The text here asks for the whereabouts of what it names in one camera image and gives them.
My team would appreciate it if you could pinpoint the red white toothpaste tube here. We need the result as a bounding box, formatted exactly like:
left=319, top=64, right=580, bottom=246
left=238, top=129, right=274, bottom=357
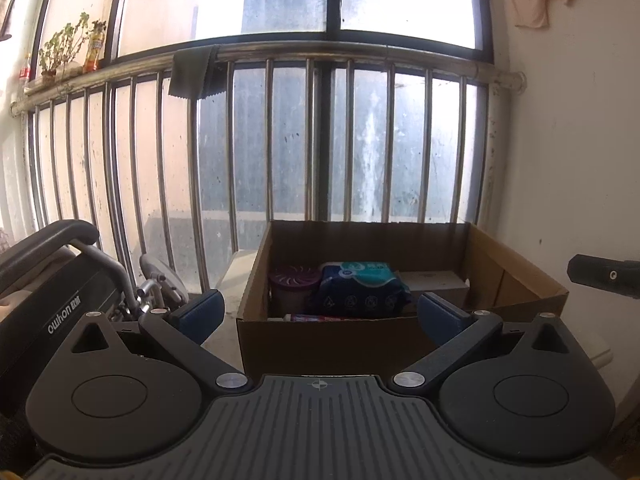
left=283, top=314, right=359, bottom=323

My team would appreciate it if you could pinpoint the purple air freshener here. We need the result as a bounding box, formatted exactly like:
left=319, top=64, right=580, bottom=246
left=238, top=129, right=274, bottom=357
left=268, top=264, right=321, bottom=318

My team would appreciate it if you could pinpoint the blue teal wipes pack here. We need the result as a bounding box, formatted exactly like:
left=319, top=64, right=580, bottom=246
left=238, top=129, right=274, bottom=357
left=310, top=261, right=411, bottom=320

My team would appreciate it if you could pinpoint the brown cardboard box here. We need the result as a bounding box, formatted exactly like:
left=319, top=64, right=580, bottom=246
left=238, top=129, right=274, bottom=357
left=236, top=220, right=568, bottom=380

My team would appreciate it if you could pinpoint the black wheelchair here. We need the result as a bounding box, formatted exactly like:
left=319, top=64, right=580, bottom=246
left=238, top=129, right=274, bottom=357
left=0, top=219, right=191, bottom=411

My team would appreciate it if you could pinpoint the grey cloth on railing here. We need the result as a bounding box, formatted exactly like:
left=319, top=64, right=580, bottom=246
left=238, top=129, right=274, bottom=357
left=168, top=46, right=226, bottom=101

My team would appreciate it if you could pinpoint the orange bottle on sill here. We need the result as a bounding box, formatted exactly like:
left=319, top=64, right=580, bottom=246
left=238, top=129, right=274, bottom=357
left=82, top=21, right=106, bottom=74

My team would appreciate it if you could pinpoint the potted green plant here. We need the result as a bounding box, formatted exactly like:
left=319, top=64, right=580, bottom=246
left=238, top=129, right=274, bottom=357
left=39, top=12, right=89, bottom=77

